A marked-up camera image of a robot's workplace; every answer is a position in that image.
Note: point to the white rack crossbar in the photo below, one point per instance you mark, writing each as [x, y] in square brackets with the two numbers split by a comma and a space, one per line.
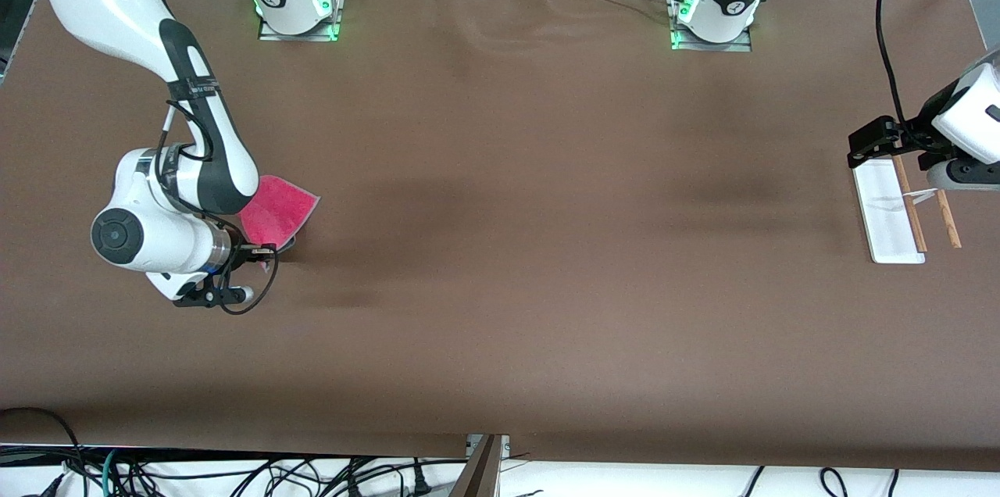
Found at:
[923, 198]

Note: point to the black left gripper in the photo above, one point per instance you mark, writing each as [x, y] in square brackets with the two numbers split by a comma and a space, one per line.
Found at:
[916, 132]

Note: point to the small metal bracket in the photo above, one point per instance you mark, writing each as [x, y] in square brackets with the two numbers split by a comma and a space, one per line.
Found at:
[504, 444]

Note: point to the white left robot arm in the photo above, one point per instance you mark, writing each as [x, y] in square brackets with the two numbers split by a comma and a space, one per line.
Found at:
[730, 5]

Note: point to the brown wooden post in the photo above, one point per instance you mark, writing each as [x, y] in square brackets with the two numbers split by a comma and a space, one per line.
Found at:
[476, 473]

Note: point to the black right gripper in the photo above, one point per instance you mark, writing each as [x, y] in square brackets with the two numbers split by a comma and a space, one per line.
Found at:
[242, 252]

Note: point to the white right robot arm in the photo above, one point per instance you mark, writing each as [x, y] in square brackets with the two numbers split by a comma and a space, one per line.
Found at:
[156, 239]

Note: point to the pink microfibre towel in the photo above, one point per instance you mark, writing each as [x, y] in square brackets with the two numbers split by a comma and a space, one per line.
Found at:
[281, 208]

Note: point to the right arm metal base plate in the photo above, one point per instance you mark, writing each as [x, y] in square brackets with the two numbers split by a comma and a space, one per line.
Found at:
[328, 20]

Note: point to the white rack base tray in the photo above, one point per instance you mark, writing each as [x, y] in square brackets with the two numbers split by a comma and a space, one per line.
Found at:
[887, 216]

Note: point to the brown table cover sheet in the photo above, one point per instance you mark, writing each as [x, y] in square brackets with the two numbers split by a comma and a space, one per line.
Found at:
[500, 247]

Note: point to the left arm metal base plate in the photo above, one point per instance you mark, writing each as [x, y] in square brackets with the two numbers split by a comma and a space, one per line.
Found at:
[742, 44]

